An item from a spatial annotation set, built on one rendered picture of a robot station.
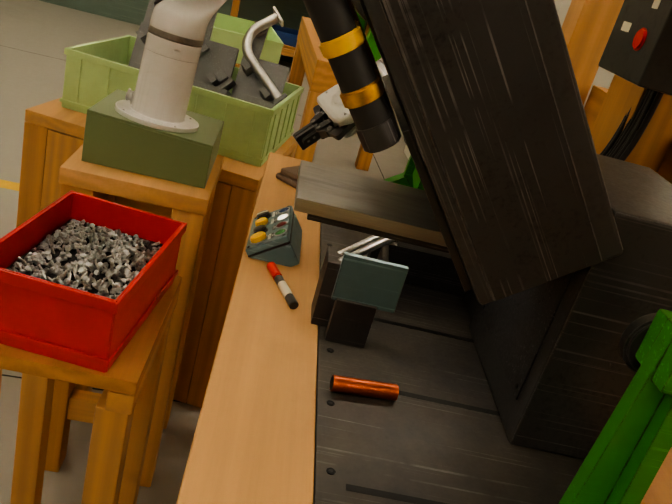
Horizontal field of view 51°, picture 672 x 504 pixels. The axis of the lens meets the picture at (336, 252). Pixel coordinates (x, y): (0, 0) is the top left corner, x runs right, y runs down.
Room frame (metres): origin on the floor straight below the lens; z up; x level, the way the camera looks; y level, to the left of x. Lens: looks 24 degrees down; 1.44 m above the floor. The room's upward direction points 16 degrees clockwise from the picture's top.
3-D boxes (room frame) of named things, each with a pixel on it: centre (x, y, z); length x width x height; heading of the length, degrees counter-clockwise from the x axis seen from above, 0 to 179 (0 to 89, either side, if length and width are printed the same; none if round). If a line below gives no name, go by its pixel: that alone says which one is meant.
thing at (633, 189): (0.93, -0.36, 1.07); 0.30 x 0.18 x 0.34; 7
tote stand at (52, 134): (2.07, 0.58, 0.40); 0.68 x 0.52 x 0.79; 87
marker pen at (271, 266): (1.02, 0.07, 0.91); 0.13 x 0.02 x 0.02; 28
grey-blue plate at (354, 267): (0.92, -0.06, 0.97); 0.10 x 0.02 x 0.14; 97
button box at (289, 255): (1.18, 0.11, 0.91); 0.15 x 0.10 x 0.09; 7
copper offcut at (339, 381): (0.79, -0.09, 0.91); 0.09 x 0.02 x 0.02; 103
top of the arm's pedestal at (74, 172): (1.55, 0.48, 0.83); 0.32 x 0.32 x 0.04; 9
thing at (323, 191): (0.93, -0.12, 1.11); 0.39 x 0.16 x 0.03; 97
